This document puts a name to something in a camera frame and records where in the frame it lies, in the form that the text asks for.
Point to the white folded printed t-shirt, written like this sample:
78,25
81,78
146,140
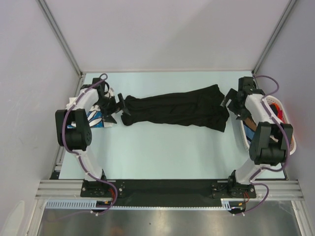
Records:
97,120

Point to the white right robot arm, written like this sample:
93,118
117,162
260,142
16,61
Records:
269,149

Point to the orange t-shirt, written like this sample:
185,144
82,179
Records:
275,108

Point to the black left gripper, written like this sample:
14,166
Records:
115,107

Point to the black printed t-shirt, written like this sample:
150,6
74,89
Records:
249,129

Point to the aluminium frame rail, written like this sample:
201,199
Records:
279,190

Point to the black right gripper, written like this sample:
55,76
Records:
232,95

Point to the white slotted cable duct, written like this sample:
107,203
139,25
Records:
78,204

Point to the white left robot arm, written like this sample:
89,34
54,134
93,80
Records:
75,134

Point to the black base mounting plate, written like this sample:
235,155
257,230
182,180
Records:
167,192

